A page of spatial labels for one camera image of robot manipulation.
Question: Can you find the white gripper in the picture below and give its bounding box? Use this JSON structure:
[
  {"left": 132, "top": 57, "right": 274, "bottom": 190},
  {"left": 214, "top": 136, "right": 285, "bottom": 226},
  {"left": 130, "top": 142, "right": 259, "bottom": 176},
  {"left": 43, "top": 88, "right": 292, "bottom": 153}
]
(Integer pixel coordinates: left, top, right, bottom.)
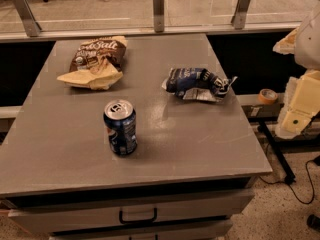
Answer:
[{"left": 273, "top": 3, "right": 320, "bottom": 139}]

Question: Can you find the blue chip bag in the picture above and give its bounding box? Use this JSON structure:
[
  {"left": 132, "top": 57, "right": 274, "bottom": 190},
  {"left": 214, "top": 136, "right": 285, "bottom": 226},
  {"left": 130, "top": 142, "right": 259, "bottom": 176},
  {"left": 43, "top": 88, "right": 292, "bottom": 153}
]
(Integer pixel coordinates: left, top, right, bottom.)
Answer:
[{"left": 162, "top": 68, "right": 237, "bottom": 103}]

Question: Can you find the brown chip bag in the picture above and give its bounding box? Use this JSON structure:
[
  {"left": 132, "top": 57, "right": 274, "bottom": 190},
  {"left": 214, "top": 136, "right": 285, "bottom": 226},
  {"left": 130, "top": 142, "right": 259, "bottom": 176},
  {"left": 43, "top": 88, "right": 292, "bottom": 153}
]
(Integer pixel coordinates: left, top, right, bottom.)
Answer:
[{"left": 57, "top": 36, "right": 127, "bottom": 90}]

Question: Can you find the orange tape roll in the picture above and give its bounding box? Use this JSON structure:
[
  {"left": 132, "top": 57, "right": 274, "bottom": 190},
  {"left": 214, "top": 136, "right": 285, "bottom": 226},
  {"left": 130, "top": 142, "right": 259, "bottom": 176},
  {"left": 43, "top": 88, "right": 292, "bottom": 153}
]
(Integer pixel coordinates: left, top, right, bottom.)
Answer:
[{"left": 258, "top": 89, "right": 278, "bottom": 105}]

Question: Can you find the black table leg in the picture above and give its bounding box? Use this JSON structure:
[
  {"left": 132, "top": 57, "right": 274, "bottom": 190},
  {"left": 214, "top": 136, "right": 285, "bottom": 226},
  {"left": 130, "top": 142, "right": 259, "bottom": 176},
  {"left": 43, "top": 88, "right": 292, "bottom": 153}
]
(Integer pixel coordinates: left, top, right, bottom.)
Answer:
[{"left": 258, "top": 121, "right": 295, "bottom": 185}]

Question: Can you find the grey drawer cabinet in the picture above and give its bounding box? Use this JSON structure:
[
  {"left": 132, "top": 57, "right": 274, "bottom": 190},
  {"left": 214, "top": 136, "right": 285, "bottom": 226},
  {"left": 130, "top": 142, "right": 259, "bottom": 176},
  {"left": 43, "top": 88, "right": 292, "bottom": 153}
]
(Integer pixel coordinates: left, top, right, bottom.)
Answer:
[{"left": 0, "top": 34, "right": 271, "bottom": 240}]

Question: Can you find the blue soda can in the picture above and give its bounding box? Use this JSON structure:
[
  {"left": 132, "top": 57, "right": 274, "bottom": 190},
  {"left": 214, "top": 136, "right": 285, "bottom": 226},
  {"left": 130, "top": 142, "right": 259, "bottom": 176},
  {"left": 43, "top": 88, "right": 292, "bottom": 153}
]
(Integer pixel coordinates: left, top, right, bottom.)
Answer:
[{"left": 103, "top": 99, "right": 137, "bottom": 156}]

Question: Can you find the right metal railing post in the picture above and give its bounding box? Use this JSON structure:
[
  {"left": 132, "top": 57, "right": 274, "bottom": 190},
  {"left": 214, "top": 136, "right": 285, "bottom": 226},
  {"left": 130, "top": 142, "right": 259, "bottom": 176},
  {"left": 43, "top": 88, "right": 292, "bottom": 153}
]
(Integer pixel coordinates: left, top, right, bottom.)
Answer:
[{"left": 231, "top": 0, "right": 251, "bottom": 29}]

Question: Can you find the metal railing post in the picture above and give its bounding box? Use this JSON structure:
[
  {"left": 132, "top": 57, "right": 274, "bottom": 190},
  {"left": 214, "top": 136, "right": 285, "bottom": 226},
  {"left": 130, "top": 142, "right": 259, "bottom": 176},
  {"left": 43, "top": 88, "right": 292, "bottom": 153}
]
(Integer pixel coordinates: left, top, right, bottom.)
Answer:
[
  {"left": 12, "top": 0, "right": 41, "bottom": 37},
  {"left": 231, "top": 0, "right": 251, "bottom": 29},
  {"left": 153, "top": 0, "right": 165, "bottom": 33}
]

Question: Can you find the black floor cable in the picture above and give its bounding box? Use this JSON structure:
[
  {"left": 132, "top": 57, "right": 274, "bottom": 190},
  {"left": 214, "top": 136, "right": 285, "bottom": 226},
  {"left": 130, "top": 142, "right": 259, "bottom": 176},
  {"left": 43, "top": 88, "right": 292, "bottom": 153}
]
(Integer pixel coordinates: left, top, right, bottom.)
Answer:
[{"left": 259, "top": 157, "right": 320, "bottom": 206}]

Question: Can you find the middle metal railing post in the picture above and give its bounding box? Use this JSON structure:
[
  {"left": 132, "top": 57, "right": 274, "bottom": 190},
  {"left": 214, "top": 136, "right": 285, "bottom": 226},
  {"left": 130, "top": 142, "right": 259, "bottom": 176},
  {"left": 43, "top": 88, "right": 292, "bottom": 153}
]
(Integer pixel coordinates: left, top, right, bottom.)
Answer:
[{"left": 153, "top": 0, "right": 165, "bottom": 33}]

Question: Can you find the black drawer handle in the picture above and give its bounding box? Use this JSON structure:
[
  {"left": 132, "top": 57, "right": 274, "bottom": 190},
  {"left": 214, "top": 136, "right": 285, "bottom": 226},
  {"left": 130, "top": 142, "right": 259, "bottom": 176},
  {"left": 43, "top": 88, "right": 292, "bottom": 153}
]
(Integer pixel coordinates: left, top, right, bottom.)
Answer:
[
  {"left": 118, "top": 208, "right": 158, "bottom": 225},
  {"left": 128, "top": 234, "right": 159, "bottom": 240}
]

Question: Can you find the lower black drawer handle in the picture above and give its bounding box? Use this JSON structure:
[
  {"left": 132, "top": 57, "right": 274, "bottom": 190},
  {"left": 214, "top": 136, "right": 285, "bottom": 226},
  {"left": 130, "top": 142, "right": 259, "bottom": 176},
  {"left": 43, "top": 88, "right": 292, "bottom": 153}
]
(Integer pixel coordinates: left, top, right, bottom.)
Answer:
[{"left": 128, "top": 234, "right": 159, "bottom": 240}]

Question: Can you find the left metal railing post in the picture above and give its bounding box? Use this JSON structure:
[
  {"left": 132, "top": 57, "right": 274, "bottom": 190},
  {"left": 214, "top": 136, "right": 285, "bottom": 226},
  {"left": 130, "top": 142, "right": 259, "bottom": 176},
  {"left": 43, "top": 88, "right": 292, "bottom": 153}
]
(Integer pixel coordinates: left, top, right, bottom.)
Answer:
[{"left": 12, "top": 0, "right": 41, "bottom": 37}]

